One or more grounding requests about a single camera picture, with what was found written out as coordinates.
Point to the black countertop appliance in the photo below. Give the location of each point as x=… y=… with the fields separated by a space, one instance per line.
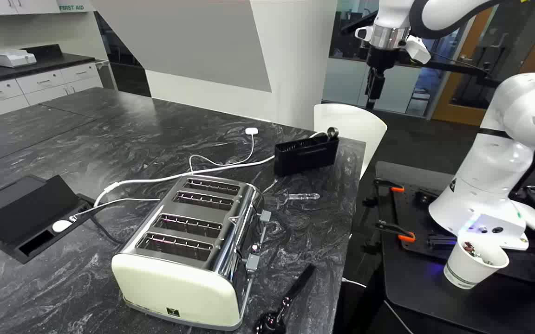
x=45 y=52

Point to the white cabinets black counter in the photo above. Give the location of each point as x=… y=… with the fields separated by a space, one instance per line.
x=32 y=84

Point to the white plastic chair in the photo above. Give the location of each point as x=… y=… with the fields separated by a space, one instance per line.
x=353 y=123

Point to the black slotted cutlery basket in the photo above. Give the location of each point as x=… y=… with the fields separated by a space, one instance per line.
x=301 y=158

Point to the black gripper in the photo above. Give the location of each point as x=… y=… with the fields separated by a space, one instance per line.
x=379 y=61

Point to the cream and chrome toaster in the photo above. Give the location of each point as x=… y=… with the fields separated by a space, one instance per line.
x=175 y=284

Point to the black pop-up outlet box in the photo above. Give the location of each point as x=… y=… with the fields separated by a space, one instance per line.
x=26 y=213

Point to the black spoon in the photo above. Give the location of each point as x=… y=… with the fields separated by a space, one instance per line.
x=292 y=288

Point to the white countertop appliance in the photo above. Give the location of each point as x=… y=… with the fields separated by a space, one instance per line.
x=8 y=58

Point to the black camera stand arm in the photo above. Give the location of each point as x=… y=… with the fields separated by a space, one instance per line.
x=459 y=67

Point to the small metal cup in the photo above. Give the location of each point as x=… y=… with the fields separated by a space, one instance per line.
x=331 y=132

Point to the white paper cup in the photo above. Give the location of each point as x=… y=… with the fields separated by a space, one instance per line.
x=472 y=265

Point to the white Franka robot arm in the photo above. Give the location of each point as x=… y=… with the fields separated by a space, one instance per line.
x=528 y=111

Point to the white power plug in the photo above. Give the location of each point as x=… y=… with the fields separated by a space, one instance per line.
x=62 y=225

